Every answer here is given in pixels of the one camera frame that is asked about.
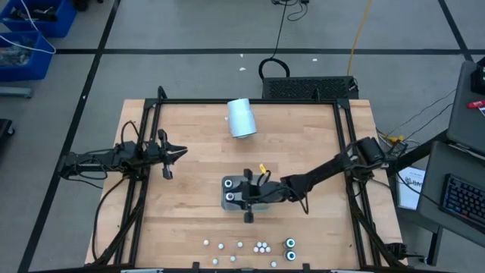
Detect black keyboard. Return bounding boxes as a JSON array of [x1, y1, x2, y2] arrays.
[[439, 173, 485, 234]]

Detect blue plastic storage bin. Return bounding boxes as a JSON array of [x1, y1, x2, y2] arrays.
[[0, 30, 56, 83], [0, 0, 78, 39]]

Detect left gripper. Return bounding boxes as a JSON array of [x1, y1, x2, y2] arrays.
[[145, 129, 189, 180]]

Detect yellow connector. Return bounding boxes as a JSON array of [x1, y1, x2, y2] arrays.
[[382, 132, 405, 144]]

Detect black hanging cable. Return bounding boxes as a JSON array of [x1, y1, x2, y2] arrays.
[[258, 0, 292, 80]]

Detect grey metal bar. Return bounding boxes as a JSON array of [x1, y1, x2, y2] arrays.
[[0, 86, 33, 99]]

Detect yellow hanging cable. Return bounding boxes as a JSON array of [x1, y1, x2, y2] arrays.
[[346, 0, 374, 77]]

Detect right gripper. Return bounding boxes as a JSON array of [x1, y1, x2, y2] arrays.
[[235, 169, 285, 224]]

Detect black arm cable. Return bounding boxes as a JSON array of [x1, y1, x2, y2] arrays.
[[90, 176, 128, 262]]

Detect grey plastic bin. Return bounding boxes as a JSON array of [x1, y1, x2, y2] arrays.
[[221, 174, 273, 212]]

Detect black aluminium rig frame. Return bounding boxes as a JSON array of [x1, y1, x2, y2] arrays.
[[86, 85, 409, 271]]

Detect white printed paper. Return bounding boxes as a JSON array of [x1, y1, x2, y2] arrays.
[[396, 165, 427, 211]]

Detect thin black cable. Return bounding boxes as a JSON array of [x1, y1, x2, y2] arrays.
[[271, 0, 310, 22]]

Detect white cable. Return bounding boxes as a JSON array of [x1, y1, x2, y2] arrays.
[[0, 0, 57, 55]]

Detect black mesh computer case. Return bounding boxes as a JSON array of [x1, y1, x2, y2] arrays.
[[261, 75, 360, 100]]

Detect black desk device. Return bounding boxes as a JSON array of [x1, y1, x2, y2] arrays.
[[471, 56, 485, 96]]

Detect grey desk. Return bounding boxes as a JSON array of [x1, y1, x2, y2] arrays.
[[446, 60, 485, 156], [416, 140, 485, 249]]

